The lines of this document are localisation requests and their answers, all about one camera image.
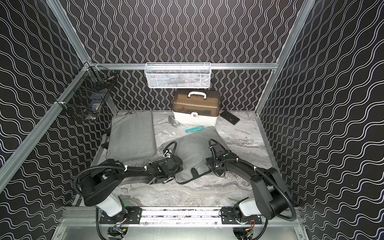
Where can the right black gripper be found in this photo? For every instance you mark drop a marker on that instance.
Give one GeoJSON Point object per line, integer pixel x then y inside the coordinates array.
{"type": "Point", "coordinates": [208, 161]}

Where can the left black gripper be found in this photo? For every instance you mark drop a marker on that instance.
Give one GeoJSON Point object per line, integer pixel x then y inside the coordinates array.
{"type": "Point", "coordinates": [162, 177]}

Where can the grey laptop bag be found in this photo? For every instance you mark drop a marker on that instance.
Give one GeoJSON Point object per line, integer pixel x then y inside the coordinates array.
{"type": "Point", "coordinates": [132, 138]}
{"type": "Point", "coordinates": [193, 150]}

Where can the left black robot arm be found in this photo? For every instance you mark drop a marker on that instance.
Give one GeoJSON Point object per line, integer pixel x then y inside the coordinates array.
{"type": "Point", "coordinates": [96, 184]}

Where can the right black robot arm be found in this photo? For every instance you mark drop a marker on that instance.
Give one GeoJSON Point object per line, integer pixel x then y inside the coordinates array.
{"type": "Point", "coordinates": [271, 197]}

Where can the teal flat tool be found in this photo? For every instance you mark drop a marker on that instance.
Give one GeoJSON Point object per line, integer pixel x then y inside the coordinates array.
{"type": "Point", "coordinates": [195, 129]}

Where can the black flat pouch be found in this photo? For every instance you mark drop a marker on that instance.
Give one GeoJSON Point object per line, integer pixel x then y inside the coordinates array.
{"type": "Point", "coordinates": [229, 117]}

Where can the brown lid storage box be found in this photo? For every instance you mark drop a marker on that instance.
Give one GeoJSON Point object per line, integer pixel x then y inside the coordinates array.
{"type": "Point", "coordinates": [196, 107]}

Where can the white mesh wall basket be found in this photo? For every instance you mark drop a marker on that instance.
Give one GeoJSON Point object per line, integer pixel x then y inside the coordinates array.
{"type": "Point", "coordinates": [178, 75]}

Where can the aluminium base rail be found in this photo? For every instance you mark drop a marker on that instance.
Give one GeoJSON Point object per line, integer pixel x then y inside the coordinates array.
{"type": "Point", "coordinates": [189, 217]}

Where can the black wire wall basket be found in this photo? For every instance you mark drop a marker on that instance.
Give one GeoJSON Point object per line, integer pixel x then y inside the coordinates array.
{"type": "Point", "coordinates": [89, 96]}

